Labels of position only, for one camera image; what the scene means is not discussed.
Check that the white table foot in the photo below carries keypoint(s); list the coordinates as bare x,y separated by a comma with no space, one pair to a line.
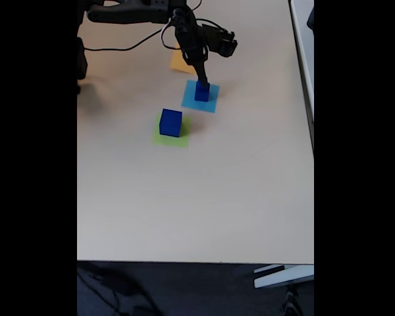
283,278

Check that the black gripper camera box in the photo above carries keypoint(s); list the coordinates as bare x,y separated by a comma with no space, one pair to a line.
222,42

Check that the medium blue cube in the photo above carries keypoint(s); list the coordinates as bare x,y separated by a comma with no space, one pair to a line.
201,96

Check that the large blue cube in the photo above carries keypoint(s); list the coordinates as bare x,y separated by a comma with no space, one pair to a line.
169,126

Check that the blue paper square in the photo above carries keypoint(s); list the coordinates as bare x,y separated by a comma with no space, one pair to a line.
187,100

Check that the orange paper square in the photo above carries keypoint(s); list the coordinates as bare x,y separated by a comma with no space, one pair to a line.
177,62

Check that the green paper square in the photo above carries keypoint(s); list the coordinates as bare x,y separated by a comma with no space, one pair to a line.
171,141

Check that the dark object on desk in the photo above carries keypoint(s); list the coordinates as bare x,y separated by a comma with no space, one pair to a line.
311,18

